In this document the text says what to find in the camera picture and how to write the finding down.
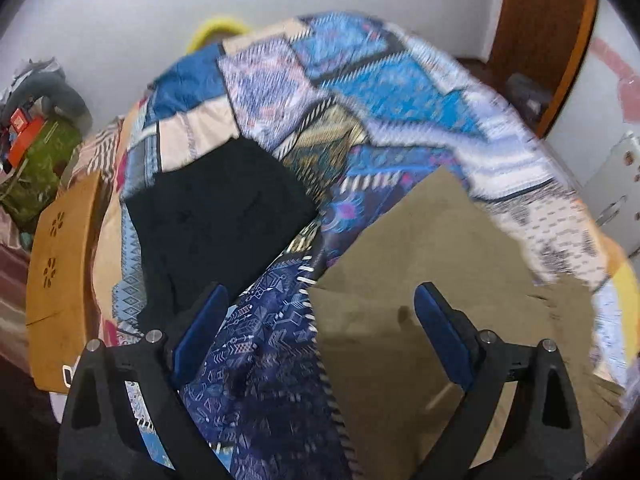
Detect khaki olive pants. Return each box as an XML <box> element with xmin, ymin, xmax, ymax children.
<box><xmin>309</xmin><ymin>169</ymin><xmax>622</xmax><ymax>479</ymax></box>

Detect black folded garment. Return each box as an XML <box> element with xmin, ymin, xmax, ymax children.
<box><xmin>125</xmin><ymin>138</ymin><xmax>317</xmax><ymax>332</ymax></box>

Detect white appliance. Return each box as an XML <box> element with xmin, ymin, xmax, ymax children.
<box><xmin>582</xmin><ymin>131</ymin><xmax>640</xmax><ymax>258</ymax></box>

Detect green storage bag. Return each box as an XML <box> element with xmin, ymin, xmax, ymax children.
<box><xmin>1</xmin><ymin>115</ymin><xmax>81</xmax><ymax>232</ymax></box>

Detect blue patchwork quilt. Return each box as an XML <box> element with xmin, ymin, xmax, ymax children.
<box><xmin>92</xmin><ymin>12</ymin><xmax>628</xmax><ymax>479</ymax></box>

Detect grey cloth on floor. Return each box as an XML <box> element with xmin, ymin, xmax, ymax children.
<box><xmin>504</xmin><ymin>73</ymin><xmax>552</xmax><ymax>126</ymax></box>

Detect orange box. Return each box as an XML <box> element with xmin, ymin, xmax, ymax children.
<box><xmin>8</xmin><ymin>108</ymin><xmax>46</xmax><ymax>167</ymax></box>

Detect grey plush pillow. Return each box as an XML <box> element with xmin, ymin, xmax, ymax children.
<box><xmin>1</xmin><ymin>72</ymin><xmax>92</xmax><ymax>136</ymax></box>

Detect yellow foam tube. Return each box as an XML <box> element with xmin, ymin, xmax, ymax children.
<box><xmin>186</xmin><ymin>16</ymin><xmax>252</xmax><ymax>54</ymax></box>

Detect sliding wardrobe door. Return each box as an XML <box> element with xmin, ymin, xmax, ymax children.
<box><xmin>487</xmin><ymin>0</ymin><xmax>640</xmax><ymax>187</ymax></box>

